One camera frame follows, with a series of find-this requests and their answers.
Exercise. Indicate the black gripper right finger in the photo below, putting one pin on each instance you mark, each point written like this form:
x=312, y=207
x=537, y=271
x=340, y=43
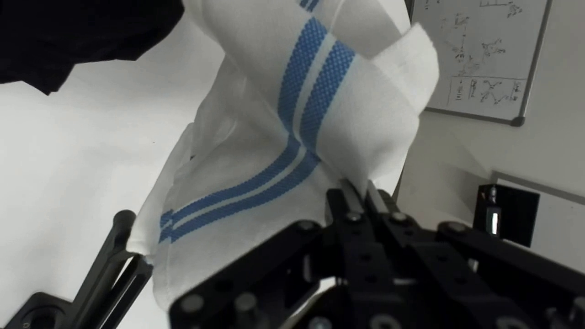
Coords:
x=420, y=249

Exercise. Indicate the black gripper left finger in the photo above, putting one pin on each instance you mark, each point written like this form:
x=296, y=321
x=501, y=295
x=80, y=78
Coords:
x=349, y=244

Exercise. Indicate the black cloth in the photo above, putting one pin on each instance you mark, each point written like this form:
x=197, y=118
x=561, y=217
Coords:
x=78, y=37

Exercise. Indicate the framed whiteboard with black sketches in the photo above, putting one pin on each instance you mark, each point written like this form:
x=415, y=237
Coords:
x=480, y=56

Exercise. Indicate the white towel with blue stripes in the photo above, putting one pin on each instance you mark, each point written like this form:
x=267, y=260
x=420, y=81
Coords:
x=371, y=111

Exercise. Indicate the black eraser holder box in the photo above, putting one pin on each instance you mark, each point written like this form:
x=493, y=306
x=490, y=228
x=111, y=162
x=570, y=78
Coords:
x=510, y=213

